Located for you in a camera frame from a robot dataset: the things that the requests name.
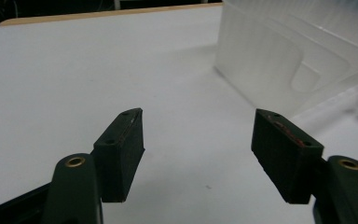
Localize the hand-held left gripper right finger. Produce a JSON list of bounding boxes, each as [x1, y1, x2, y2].
[[251, 108, 358, 224]]

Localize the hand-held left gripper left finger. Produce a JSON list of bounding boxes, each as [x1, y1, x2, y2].
[[41, 107, 145, 224]]

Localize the translucent plastic storage box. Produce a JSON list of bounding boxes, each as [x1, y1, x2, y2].
[[213, 0, 358, 117]]

